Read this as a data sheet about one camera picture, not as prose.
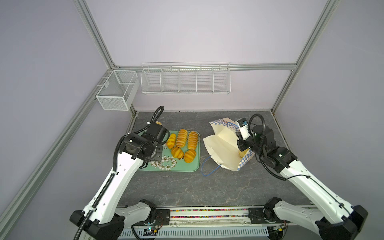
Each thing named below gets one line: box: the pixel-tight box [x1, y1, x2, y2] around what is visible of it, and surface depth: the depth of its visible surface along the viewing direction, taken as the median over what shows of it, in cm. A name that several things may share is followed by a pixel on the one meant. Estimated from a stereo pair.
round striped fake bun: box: [184, 149, 197, 163], surface depth 93 cm
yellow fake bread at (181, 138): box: [176, 128, 188, 148], surface depth 102 cm
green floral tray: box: [138, 131, 201, 172], surface depth 93 cm
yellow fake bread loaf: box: [188, 131, 199, 150], surface depth 101 cm
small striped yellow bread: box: [167, 133, 176, 149], surface depth 101 cm
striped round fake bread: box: [171, 147, 184, 160], surface depth 95 cm
